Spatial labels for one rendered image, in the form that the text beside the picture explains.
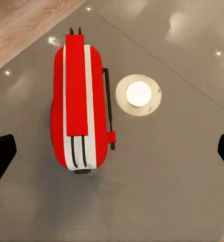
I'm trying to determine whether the radio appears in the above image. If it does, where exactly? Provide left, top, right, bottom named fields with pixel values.
left=50, top=27, right=116, bottom=174

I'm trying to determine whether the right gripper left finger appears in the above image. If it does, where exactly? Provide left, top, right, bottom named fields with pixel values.
left=0, top=134, right=16, bottom=178

